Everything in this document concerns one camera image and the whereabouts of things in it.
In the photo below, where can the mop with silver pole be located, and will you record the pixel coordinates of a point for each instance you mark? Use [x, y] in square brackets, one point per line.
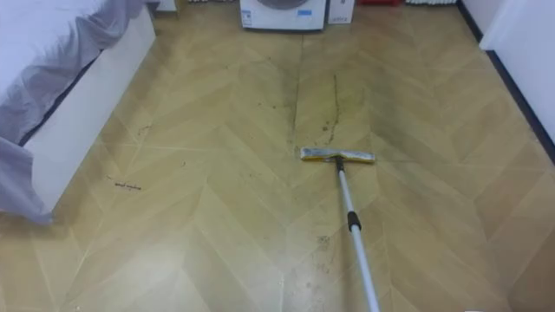
[352, 212]

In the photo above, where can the white cardboard box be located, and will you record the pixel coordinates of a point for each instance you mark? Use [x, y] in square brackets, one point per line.
[340, 11]

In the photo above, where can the white bed with grey sheet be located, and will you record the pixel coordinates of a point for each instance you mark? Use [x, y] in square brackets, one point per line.
[47, 78]

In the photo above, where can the white washing machine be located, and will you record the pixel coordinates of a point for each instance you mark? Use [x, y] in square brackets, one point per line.
[282, 15]

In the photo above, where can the white cabinet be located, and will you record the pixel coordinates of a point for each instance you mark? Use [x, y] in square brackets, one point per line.
[167, 4]

